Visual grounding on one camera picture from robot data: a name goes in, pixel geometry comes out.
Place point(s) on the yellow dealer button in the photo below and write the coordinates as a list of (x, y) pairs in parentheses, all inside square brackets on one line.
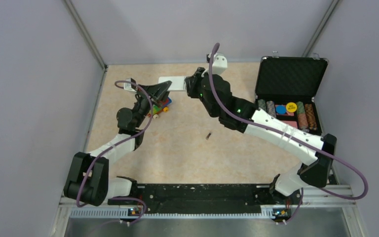
[(291, 107)]

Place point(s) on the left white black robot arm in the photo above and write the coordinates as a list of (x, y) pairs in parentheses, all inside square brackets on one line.
[(88, 178)]

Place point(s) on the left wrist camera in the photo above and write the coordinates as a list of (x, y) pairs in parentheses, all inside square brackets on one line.
[(130, 85)]

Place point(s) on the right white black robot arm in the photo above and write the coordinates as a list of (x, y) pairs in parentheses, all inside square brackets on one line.
[(314, 152)]

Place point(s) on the blue round chip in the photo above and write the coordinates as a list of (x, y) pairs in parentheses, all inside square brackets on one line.
[(280, 110)]

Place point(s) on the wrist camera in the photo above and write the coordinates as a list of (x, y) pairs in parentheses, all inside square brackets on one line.
[(130, 85), (219, 64)]

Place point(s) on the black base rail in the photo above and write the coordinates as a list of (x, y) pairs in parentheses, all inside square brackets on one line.
[(206, 198)]

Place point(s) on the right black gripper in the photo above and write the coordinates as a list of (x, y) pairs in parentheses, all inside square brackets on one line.
[(193, 82)]

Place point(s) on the black poker chip case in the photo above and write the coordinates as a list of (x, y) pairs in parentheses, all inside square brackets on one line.
[(291, 79)]

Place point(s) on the colourful toy brick car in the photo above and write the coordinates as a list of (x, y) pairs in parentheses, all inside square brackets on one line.
[(157, 109)]

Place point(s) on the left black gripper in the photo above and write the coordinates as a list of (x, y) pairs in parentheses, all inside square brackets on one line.
[(159, 91)]

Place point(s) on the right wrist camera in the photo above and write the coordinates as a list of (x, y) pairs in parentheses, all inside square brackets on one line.
[(219, 64)]

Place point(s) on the white remote control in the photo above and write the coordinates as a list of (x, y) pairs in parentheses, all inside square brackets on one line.
[(177, 82)]

